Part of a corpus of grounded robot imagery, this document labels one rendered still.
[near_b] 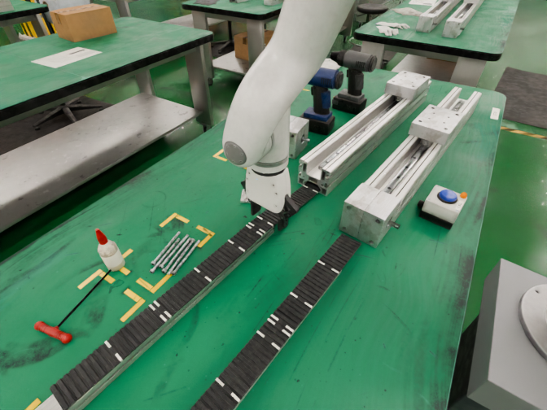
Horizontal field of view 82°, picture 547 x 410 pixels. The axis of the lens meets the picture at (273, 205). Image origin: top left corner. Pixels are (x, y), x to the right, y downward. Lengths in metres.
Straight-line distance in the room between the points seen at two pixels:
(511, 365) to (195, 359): 0.51
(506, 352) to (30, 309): 0.86
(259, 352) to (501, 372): 0.37
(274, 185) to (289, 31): 0.30
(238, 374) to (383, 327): 0.29
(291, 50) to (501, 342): 0.56
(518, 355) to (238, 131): 0.56
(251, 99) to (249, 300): 0.39
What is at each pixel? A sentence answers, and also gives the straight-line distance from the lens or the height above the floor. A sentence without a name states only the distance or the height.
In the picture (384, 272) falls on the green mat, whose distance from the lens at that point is 0.75.
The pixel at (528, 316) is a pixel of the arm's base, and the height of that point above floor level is 0.86.
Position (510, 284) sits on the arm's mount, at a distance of 0.75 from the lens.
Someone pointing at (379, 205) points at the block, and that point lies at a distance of 0.76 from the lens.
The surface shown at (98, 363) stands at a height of 0.81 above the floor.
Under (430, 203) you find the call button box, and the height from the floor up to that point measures 0.83.
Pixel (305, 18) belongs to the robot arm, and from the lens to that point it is 0.48.
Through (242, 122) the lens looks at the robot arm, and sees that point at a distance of 0.50.
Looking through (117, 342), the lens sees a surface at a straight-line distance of 0.65.
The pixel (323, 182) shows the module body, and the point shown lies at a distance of 0.88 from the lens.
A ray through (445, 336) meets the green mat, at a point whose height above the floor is 0.78.
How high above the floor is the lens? 1.36
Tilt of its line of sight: 42 degrees down
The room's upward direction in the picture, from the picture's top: straight up
